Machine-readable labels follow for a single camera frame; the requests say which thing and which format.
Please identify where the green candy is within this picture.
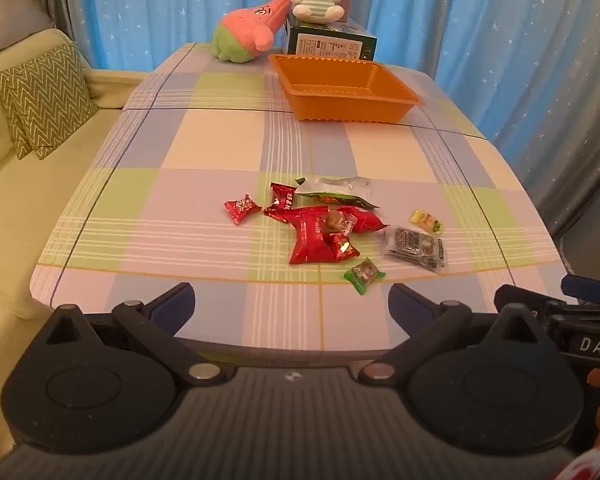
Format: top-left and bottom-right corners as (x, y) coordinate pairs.
(343, 258), (386, 295)

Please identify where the green chevron cushion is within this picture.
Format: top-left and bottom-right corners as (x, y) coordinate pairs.
(7, 42), (99, 161)
(0, 67), (33, 158)

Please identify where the pink star plush toy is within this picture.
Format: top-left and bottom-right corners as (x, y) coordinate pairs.
(212, 0), (293, 63)

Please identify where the large red snack packet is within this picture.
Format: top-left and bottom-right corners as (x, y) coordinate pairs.
(281, 205), (391, 266)

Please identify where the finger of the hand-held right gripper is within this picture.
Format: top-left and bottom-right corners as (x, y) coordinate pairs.
(494, 284), (553, 318)
(561, 274), (600, 307)

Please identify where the blue star-print curtain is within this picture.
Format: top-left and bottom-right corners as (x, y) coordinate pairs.
(45, 0), (600, 241)

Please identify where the red candy packet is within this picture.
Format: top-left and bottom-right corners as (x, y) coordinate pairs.
(262, 182), (301, 223)

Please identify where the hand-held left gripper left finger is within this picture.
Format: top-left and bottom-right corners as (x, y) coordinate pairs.
(42, 282), (236, 388)

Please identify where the grey curtain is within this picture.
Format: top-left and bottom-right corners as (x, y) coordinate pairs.
(30, 0), (88, 61)

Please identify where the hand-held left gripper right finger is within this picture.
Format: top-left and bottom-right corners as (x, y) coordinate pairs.
(357, 282), (561, 388)

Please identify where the light green sofa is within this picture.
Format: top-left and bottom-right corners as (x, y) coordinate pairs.
(0, 27), (151, 461)

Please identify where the silver green snack packet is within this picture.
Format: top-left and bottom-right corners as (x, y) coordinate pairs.
(294, 176), (382, 210)

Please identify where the brown candy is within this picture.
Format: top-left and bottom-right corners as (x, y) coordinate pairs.
(324, 210), (357, 237)

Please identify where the person's red white clothing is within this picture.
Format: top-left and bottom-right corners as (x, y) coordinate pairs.
(547, 445), (600, 480)

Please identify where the green printed carton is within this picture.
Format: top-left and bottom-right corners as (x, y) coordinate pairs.
(283, 16), (379, 62)

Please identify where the red gold candy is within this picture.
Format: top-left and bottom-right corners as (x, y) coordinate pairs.
(330, 233), (354, 261)

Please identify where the orange plastic tray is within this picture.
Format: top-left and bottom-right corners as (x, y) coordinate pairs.
(268, 53), (426, 123)

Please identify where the yellow candy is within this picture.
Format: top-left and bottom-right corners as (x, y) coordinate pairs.
(410, 208), (446, 235)

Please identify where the silver dark snack packet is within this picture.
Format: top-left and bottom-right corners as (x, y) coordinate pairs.
(381, 225), (449, 274)

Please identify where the small red candy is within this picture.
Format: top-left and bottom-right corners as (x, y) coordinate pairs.
(224, 194), (261, 224)

